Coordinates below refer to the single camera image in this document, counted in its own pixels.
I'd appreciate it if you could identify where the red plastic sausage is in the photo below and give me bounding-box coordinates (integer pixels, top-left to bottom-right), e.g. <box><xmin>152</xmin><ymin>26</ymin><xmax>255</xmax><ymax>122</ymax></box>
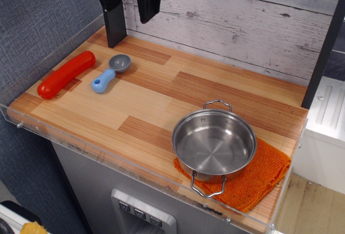
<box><xmin>37</xmin><ymin>51</ymin><xmax>95</xmax><ymax>99</ymax></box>

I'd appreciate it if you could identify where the stainless steel pot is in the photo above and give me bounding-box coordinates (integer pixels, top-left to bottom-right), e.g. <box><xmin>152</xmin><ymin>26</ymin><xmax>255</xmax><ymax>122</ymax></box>
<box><xmin>171</xmin><ymin>99</ymin><xmax>257</xmax><ymax>198</ymax></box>

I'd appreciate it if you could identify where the blue grey toy scoop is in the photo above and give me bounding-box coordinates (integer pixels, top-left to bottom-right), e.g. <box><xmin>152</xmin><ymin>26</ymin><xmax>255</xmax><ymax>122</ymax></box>
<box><xmin>91</xmin><ymin>54</ymin><xmax>132</xmax><ymax>94</ymax></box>

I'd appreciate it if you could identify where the grey toy fridge cabinet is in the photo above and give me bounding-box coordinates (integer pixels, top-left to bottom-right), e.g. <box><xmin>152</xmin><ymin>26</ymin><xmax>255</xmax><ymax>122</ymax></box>
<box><xmin>50</xmin><ymin>140</ymin><xmax>251</xmax><ymax>234</ymax></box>

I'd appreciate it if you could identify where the orange knitted cloth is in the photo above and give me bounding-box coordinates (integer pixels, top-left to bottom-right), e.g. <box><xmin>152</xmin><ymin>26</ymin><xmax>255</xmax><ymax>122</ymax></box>
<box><xmin>174</xmin><ymin>136</ymin><xmax>292</xmax><ymax>213</ymax></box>

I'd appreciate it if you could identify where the silver dispenser button panel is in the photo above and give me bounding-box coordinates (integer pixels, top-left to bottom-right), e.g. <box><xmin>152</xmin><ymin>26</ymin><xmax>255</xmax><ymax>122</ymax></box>
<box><xmin>111</xmin><ymin>188</ymin><xmax>177</xmax><ymax>233</ymax></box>

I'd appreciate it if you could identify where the white side cabinet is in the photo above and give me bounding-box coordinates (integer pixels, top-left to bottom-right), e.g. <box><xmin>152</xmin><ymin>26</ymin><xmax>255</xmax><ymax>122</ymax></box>
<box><xmin>292</xmin><ymin>77</ymin><xmax>344</xmax><ymax>194</ymax></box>

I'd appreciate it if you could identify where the yellow black object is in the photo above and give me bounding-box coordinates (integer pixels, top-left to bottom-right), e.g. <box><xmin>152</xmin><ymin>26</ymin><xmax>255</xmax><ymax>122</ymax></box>
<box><xmin>20</xmin><ymin>222</ymin><xmax>48</xmax><ymax>234</ymax></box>

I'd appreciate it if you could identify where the dark left frame post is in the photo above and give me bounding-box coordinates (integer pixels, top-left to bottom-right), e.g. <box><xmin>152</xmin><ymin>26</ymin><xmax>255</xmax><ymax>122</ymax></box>
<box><xmin>103</xmin><ymin>0</ymin><xmax>127</xmax><ymax>48</ymax></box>

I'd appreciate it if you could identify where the dark frame post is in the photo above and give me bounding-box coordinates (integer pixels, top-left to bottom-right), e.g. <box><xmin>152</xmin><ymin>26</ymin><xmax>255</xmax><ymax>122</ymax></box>
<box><xmin>301</xmin><ymin>0</ymin><xmax>344</xmax><ymax>109</ymax></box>
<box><xmin>103</xmin><ymin>0</ymin><xmax>127</xmax><ymax>48</ymax></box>

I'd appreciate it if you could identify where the dark right frame post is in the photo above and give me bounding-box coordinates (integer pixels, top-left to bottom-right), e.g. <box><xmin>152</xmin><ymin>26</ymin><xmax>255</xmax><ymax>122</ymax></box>
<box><xmin>301</xmin><ymin>0</ymin><xmax>344</xmax><ymax>109</ymax></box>

